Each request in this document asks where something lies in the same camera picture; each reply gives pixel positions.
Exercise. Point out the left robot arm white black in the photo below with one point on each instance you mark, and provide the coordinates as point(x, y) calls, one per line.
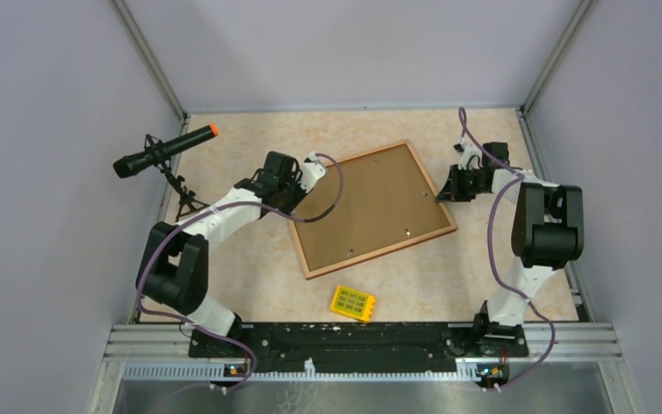
point(174, 269)

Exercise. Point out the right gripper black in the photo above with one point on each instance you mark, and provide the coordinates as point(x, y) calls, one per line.
point(451, 192)

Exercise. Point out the red wooden picture frame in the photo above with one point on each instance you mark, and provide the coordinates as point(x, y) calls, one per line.
point(382, 200)

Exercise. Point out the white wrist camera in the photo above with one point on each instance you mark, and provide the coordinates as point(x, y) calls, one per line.
point(470, 156)
point(312, 171)

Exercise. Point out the aluminium rail frame front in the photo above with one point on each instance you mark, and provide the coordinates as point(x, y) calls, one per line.
point(558, 343)

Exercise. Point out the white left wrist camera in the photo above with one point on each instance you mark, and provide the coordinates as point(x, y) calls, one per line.
point(312, 171)

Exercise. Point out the white slotted cable duct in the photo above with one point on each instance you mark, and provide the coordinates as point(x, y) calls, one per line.
point(219, 372)

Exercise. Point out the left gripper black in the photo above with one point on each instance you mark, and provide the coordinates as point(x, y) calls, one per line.
point(288, 208)

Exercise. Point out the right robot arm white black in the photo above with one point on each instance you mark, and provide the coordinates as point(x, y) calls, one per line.
point(547, 232)

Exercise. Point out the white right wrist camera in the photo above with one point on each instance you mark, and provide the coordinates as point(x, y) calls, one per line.
point(470, 156)

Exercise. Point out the black microphone orange tip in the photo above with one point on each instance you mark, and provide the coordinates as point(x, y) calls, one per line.
point(133, 164)

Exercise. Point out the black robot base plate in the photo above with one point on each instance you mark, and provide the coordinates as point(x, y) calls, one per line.
point(412, 347)

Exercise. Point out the black mini tripod stand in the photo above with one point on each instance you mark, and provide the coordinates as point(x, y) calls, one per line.
point(188, 204)

